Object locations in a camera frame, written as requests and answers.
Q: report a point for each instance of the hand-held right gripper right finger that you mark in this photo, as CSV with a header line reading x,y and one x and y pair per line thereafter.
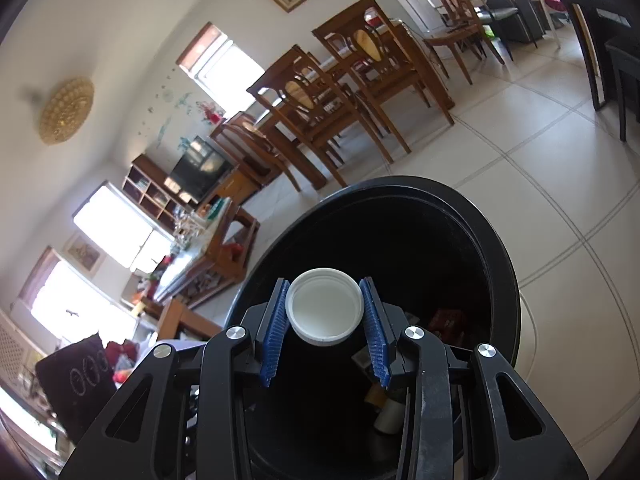
x,y
375,335

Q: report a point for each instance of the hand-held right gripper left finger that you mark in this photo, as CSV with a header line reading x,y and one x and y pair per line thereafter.
x,y
274,335

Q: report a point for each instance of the white plastic cap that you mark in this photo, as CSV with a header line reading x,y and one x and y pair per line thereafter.
x,y
325,310

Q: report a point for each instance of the black round bin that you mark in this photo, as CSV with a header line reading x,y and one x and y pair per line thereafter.
x,y
400,240

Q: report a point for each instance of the red snack wrapper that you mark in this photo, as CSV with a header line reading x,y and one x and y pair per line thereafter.
x,y
447,322

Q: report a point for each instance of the wooden sofa armrest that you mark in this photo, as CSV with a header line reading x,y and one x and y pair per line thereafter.
x,y
187,320

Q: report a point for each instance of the wooden coffee table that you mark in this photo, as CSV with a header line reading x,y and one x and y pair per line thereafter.
x,y
225,240

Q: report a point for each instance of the wooden television stand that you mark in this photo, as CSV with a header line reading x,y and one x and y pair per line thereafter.
x,y
235,187

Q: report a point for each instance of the red cushion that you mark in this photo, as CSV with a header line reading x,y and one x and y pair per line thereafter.
x,y
122,360

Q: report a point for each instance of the black television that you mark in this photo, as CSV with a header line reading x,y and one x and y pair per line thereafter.
x,y
200,170

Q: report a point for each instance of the bright living room window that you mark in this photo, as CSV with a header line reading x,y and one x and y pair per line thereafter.
x,y
120,225
70,300

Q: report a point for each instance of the wooden dining chair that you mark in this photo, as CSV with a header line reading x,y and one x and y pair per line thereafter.
x,y
452,35
390,80
250,145
320,125

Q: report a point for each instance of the wooden bookshelf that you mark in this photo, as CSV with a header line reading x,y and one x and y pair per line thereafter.
x,y
145,180

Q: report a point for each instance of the dark printed cushion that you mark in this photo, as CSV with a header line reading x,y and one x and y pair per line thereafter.
x,y
65,395

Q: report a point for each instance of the wooden dining table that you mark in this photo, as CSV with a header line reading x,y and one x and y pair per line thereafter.
x,y
442,85

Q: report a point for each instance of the window with brown blind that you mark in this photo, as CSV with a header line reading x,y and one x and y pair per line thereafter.
x,y
225,70

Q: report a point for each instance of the large round ceiling lamp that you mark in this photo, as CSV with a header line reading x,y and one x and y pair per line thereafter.
x,y
67,110

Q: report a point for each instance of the black and white armchair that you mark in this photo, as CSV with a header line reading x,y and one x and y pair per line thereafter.
x,y
505,15

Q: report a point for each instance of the small framed wall picture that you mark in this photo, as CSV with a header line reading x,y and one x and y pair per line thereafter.
x,y
84,254

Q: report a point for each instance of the wall sticker decoration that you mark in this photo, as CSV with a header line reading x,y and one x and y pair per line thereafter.
x,y
182,102

